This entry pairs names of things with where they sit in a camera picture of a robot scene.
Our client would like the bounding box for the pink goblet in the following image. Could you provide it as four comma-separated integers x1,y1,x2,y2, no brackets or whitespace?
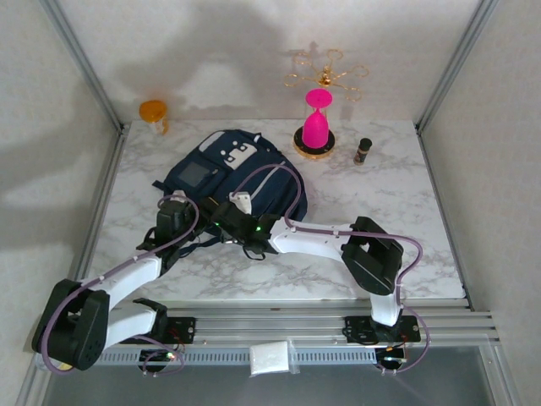
302,88,335,149

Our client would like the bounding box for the aluminium corner post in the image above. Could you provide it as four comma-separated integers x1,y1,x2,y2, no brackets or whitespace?
416,0,500,132
40,0,128,132

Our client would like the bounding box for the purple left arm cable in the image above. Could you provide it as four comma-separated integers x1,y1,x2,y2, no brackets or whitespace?
41,196,200,377

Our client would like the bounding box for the jar with orange lid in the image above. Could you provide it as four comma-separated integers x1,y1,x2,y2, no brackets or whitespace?
139,99,170,136

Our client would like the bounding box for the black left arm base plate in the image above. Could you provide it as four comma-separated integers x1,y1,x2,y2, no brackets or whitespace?
162,315,198,344

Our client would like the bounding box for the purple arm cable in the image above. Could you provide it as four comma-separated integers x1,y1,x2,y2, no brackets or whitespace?
41,196,200,377
234,163,432,376

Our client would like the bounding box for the black controller board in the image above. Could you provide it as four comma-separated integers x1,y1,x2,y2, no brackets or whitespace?
377,344,407,367
139,348,181,365

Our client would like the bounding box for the spice bottle with black cap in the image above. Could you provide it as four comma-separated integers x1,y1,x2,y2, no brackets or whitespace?
353,137,374,167

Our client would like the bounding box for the gold wire glass rack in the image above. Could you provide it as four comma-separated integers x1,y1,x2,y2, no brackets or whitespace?
283,48,369,161

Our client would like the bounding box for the navy blue backpack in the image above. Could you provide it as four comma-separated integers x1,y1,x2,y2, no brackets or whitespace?
151,129,309,250

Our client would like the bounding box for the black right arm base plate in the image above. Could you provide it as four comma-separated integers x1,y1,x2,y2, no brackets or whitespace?
344,315,423,344

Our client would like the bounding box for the aluminium side rail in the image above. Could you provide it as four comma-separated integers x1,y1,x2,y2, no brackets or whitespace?
416,124,474,308
65,124,130,312

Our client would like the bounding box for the grey slotted cable duct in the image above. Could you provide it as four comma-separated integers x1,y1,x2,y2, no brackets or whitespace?
99,345,409,367

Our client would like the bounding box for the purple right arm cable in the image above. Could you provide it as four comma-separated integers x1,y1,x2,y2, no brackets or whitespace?
234,163,432,376

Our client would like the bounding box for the white plastic packet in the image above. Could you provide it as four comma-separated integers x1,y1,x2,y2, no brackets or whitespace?
248,340,291,378

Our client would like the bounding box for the aluminium rail frame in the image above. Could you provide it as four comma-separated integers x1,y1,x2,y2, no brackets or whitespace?
25,287,500,353

